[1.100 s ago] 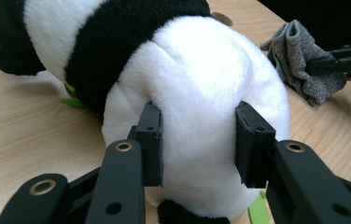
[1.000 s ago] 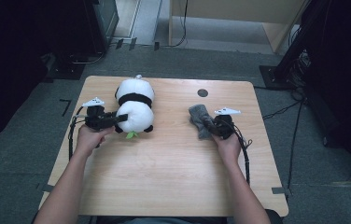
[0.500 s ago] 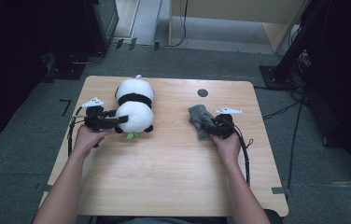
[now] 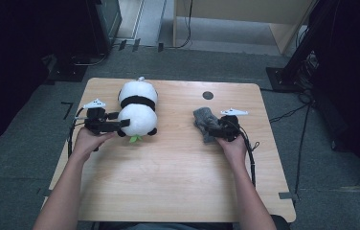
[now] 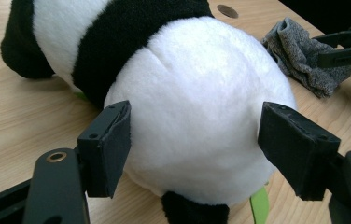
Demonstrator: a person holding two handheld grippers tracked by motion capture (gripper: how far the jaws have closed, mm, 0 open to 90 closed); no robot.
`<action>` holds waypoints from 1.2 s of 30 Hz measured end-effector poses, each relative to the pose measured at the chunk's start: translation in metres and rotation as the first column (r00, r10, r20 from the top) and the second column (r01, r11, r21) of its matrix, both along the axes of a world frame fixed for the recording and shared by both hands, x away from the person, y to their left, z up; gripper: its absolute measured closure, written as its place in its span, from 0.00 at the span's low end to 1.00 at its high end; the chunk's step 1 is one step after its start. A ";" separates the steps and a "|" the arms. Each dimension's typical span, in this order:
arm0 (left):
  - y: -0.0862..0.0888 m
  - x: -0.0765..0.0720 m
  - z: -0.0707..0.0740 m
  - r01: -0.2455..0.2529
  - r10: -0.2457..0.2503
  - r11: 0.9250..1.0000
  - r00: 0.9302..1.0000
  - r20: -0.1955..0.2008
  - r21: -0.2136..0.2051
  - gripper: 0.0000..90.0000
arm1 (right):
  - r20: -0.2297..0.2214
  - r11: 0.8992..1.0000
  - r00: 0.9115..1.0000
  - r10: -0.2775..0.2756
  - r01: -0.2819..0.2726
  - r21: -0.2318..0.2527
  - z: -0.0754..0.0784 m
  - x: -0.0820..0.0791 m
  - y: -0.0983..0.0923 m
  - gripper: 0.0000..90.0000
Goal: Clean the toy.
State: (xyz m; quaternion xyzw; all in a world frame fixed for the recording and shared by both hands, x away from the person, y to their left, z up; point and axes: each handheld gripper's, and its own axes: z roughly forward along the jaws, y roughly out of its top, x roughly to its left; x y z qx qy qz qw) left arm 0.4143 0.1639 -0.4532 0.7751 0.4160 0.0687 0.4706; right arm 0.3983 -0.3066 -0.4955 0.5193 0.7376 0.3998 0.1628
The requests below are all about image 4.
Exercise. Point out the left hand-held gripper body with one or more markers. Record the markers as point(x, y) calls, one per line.
point(96, 123)

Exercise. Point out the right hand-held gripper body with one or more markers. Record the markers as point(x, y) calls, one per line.
point(231, 127)

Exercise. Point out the grey towel cloth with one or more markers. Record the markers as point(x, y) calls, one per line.
point(205, 119)

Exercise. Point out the panda plush toy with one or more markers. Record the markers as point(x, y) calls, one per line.
point(139, 118)

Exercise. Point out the person's left hand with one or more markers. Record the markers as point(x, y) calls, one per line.
point(87, 145)

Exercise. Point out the person's right hand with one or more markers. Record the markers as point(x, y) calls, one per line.
point(237, 153)

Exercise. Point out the black angled floor tape mark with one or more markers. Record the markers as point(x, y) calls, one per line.
point(69, 108)

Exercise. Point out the black round table grommet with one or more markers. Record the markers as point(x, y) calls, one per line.
point(207, 95)

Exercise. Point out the black metal stand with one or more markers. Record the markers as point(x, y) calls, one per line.
point(283, 79)

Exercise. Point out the black floor tape strip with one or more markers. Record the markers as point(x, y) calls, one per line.
point(160, 47)
point(136, 44)
point(122, 44)

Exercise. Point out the grey tape strip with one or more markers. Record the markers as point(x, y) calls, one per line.
point(42, 192)
point(287, 195)

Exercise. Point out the black cabinet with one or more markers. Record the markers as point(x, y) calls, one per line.
point(104, 25)

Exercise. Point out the person's clothing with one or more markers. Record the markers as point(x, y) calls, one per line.
point(168, 227)

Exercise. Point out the light wooden desk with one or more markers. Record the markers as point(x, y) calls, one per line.
point(232, 8)

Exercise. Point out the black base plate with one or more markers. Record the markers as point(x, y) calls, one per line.
point(68, 73)

